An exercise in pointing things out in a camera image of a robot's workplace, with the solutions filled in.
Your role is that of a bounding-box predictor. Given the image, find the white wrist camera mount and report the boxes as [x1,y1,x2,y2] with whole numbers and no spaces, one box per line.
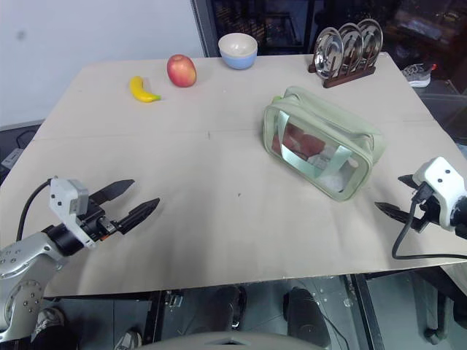
[412,156,467,231]
[48,176,99,251]

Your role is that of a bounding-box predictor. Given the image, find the person's grey shoe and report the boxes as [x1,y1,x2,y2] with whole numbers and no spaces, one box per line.
[30,307,67,344]
[114,329,144,350]

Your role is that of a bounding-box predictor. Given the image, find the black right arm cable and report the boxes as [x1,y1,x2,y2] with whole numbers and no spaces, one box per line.
[391,181,467,261]

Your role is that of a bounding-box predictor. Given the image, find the round steel plate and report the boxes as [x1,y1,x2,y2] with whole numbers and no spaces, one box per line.
[314,27,344,79]
[356,17,385,62]
[338,23,365,69]

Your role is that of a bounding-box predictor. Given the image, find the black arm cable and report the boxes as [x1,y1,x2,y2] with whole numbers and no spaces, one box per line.
[391,181,467,261]
[16,178,54,244]

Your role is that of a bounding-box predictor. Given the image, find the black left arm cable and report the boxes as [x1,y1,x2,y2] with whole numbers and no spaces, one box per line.
[16,178,54,244]

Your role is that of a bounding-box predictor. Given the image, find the red apple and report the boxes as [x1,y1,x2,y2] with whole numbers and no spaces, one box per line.
[166,54,198,88]

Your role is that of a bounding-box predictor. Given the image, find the dark rounded shape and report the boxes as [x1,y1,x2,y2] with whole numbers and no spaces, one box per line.
[283,287,332,348]
[209,285,248,333]

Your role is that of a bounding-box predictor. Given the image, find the grey robot torso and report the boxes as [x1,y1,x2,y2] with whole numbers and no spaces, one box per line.
[144,330,324,350]

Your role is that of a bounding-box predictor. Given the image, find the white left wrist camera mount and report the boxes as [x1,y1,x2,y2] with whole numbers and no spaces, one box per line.
[48,176,99,251]

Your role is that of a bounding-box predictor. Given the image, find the black metal shelf frame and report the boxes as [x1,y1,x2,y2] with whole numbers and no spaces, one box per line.
[190,0,319,58]

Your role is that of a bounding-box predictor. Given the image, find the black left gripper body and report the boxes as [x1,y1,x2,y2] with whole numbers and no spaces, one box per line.
[77,202,124,242]

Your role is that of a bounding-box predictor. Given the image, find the black chair base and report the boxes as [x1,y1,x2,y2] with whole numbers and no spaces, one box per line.
[410,268,467,346]

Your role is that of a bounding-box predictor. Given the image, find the white power strip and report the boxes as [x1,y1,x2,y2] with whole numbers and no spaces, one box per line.
[0,147,23,171]

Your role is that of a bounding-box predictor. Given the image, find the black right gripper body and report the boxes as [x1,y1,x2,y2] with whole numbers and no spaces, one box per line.
[412,194,444,233]

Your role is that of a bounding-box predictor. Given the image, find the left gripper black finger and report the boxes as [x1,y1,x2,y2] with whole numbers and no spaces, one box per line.
[89,178,136,206]
[120,197,161,235]

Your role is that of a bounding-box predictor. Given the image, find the blue and white bowl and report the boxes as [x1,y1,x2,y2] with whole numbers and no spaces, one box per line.
[217,32,259,71]

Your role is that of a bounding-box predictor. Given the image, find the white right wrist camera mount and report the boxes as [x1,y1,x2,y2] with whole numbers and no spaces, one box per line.
[412,156,467,231]

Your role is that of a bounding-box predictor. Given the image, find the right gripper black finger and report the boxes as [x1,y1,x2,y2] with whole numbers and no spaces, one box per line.
[374,201,417,227]
[397,174,421,191]

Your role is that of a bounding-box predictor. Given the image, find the yellow banana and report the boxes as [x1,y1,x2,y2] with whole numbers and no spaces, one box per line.
[128,75,163,104]

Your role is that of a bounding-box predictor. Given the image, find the dark wooden plate rack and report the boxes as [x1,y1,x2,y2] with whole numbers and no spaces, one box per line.
[307,59,377,90]

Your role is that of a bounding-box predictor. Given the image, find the green transparent toiletry bag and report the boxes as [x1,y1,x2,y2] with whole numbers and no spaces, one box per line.
[262,85,388,203]

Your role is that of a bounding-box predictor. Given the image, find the red item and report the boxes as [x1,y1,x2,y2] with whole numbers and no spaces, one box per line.
[271,122,326,162]

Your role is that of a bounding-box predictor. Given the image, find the grey sneaker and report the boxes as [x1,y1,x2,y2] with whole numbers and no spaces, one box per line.
[402,62,439,88]

